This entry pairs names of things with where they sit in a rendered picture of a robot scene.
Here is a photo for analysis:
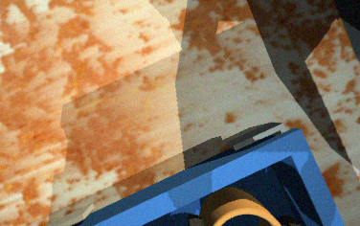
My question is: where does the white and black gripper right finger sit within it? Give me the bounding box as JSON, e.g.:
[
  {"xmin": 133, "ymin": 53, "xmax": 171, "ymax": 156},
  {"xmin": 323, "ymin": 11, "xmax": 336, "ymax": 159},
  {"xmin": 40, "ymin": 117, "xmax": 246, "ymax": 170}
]
[{"xmin": 276, "ymin": 215, "xmax": 301, "ymax": 226}]

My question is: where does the bronze bushing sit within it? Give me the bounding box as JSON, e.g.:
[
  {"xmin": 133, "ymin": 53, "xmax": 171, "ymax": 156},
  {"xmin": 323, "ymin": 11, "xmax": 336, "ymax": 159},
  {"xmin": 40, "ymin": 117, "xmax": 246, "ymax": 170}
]
[{"xmin": 199, "ymin": 187, "xmax": 281, "ymax": 226}]

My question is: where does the blue crate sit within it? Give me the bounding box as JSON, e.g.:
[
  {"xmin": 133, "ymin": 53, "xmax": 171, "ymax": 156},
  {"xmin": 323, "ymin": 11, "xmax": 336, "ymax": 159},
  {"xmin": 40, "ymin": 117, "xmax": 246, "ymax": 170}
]
[{"xmin": 72, "ymin": 128, "xmax": 346, "ymax": 226}]

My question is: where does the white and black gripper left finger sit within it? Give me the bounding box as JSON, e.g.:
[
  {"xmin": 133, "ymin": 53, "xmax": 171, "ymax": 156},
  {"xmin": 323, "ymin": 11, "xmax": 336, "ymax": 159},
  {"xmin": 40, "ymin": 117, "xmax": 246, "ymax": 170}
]
[{"xmin": 188, "ymin": 215, "xmax": 204, "ymax": 226}]

